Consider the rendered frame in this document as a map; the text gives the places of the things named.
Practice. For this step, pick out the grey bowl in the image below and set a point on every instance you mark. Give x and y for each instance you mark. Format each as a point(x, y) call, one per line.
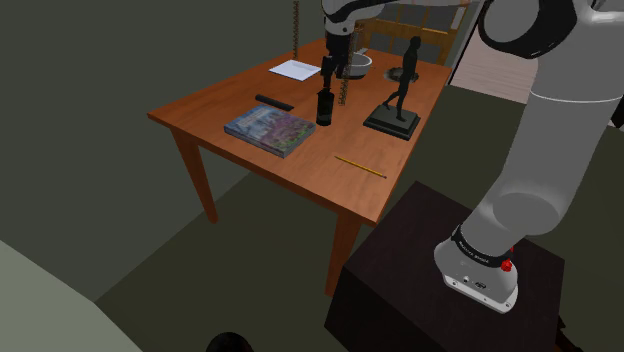
point(360, 68)

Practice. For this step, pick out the wooden framed furniture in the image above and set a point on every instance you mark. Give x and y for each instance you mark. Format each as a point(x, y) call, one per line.
point(431, 36)

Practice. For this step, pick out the yellow pencil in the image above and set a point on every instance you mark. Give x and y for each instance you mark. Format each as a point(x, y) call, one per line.
point(360, 166)

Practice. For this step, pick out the black remote control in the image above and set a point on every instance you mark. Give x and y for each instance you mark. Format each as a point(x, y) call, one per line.
point(274, 102)

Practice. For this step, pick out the colourful hardcover book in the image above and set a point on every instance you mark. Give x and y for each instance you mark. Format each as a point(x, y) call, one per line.
point(270, 129)

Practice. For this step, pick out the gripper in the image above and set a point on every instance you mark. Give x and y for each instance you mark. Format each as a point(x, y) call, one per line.
point(337, 48)

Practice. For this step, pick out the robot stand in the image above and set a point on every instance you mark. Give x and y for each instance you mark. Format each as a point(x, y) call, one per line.
point(404, 282)

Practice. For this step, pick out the black round object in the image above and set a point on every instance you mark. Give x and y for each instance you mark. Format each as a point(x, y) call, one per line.
point(229, 343)

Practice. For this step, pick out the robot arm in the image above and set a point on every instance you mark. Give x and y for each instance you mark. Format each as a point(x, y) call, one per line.
point(551, 146)

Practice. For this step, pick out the dark round plate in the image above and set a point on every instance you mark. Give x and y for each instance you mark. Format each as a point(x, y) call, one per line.
point(392, 74)

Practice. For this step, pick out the wooden table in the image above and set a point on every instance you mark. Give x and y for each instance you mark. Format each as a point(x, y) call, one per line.
point(317, 166)

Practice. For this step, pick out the white paper sheet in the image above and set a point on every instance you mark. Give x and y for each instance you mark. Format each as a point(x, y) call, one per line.
point(295, 70)

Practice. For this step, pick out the dark glass bottle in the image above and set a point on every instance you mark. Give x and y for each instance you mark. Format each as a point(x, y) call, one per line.
point(324, 109)

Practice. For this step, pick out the black walking figure statue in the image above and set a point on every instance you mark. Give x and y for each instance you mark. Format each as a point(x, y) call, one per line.
point(400, 105)

